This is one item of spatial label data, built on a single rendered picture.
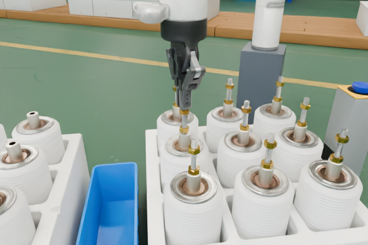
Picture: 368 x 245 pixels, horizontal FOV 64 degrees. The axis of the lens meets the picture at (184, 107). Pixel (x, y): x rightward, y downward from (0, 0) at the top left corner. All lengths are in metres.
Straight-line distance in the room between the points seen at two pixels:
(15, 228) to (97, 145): 0.60
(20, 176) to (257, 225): 0.41
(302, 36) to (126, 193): 1.97
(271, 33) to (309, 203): 0.64
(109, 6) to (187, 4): 2.67
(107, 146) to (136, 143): 0.10
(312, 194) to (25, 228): 0.46
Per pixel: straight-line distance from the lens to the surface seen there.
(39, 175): 0.61
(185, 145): 0.57
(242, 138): 0.59
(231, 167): 0.59
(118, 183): 0.80
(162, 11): 0.45
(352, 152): 0.81
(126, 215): 0.80
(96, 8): 3.20
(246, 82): 1.08
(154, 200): 0.57
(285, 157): 0.63
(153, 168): 0.64
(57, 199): 0.62
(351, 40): 2.51
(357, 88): 0.75
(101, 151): 1.04
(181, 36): 0.46
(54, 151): 0.72
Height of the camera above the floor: 0.57
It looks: 26 degrees down
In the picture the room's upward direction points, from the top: straight up
